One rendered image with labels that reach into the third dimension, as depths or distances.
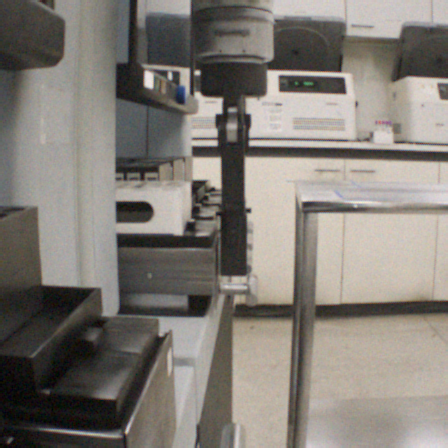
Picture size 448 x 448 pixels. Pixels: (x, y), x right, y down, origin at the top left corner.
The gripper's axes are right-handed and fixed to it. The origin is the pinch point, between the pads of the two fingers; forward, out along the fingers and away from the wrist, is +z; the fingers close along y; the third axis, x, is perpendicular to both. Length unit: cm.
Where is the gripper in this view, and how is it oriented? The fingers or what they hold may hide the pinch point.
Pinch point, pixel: (233, 244)
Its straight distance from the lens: 68.0
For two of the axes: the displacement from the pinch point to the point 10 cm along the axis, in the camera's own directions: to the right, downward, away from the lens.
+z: 0.0, 9.9, 1.3
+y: -0.5, 1.3, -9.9
